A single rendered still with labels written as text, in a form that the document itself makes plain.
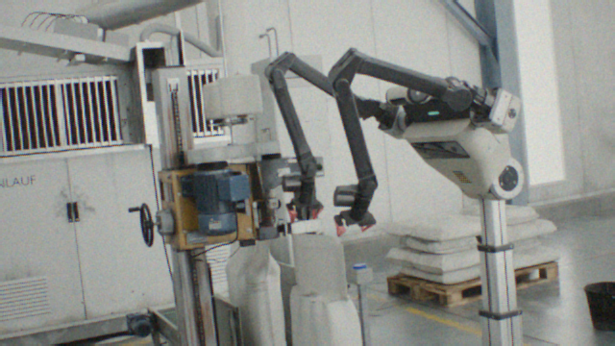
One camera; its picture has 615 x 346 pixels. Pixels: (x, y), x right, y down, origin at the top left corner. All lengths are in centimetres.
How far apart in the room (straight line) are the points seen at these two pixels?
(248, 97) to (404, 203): 550
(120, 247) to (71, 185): 60
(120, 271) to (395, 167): 361
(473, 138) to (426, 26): 598
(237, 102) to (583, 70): 765
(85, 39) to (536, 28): 598
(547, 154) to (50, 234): 622
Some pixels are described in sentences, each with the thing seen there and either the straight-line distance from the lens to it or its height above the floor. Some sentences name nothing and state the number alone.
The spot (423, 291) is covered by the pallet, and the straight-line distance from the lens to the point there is 586.
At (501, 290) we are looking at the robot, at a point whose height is 78.
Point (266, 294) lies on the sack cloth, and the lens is 331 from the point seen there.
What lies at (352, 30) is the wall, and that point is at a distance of 789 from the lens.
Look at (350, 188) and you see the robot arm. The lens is 238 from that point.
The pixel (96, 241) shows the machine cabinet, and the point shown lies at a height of 77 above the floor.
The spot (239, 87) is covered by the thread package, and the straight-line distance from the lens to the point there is 275.
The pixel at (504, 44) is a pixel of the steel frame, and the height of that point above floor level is 220.
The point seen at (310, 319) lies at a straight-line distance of 275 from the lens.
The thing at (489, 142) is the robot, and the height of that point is 134.
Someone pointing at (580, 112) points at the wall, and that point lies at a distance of 990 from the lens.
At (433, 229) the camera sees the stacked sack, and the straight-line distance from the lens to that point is 558.
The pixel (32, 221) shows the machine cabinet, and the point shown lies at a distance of 552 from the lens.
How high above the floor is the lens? 145
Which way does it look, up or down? 3 degrees down
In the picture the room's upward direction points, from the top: 6 degrees counter-clockwise
